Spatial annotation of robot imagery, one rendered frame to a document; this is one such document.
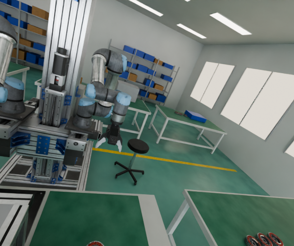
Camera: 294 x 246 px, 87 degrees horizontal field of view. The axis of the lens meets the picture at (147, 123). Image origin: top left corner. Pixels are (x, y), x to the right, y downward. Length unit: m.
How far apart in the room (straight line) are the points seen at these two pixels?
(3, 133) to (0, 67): 0.52
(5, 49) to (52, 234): 0.97
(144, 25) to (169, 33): 1.14
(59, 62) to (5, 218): 1.01
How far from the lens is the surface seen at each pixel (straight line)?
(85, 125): 1.37
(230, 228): 1.66
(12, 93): 1.44
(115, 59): 1.20
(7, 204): 0.75
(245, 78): 5.80
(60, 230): 1.10
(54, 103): 1.49
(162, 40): 7.58
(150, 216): 1.27
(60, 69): 1.38
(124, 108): 0.82
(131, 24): 7.31
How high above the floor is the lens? 1.69
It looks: 20 degrees down
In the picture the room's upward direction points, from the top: 21 degrees clockwise
